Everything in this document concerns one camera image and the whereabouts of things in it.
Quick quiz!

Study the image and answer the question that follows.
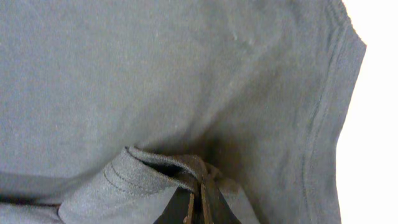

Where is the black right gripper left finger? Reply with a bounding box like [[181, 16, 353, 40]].
[[154, 174, 198, 224]]

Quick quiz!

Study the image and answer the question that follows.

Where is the dark navy t-shirt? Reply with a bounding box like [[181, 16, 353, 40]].
[[1, 0, 366, 223]]

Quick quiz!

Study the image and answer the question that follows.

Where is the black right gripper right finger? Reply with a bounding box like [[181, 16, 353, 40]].
[[200, 175, 241, 224]]

